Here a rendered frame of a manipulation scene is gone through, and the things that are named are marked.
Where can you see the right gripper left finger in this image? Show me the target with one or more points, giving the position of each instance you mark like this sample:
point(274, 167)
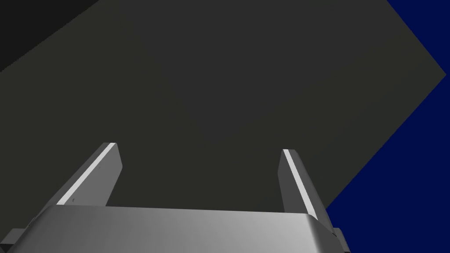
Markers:
point(94, 177)

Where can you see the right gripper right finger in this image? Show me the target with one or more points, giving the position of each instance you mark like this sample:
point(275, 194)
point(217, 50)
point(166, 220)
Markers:
point(296, 186)

